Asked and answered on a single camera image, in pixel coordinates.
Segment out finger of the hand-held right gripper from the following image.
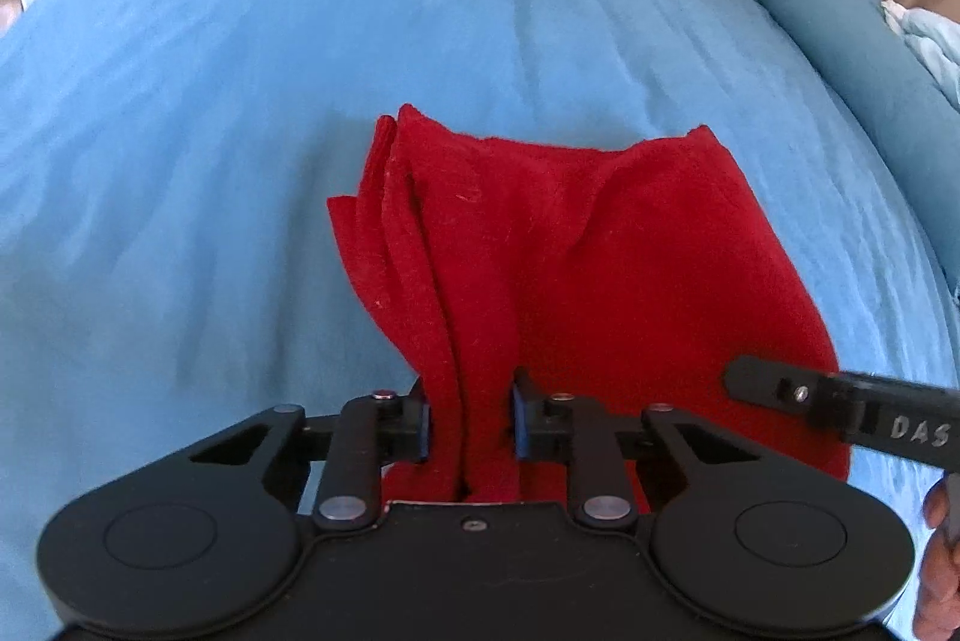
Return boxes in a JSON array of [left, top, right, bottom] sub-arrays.
[[724, 354, 835, 426]]

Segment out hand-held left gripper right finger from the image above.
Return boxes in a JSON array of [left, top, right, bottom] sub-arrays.
[[510, 367, 760, 528]]

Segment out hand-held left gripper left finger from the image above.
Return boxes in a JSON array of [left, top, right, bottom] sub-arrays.
[[189, 388, 434, 532]]

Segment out red knit sweater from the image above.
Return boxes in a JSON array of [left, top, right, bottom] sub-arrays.
[[327, 103, 852, 505]]

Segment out person's right hand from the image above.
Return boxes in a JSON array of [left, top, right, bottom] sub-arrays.
[[915, 482, 960, 641]]

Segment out teal bolster cushion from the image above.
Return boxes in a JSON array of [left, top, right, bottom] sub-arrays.
[[731, 0, 960, 293]]

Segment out blue bed sheet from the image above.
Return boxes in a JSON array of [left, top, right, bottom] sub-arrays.
[[0, 0, 960, 641]]

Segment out light blue blanket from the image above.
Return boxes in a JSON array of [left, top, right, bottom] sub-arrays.
[[881, 0, 960, 112]]

